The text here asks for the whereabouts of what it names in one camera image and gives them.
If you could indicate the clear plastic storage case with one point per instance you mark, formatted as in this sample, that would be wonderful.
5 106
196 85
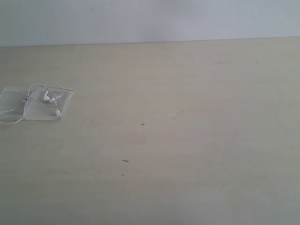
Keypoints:
44 105

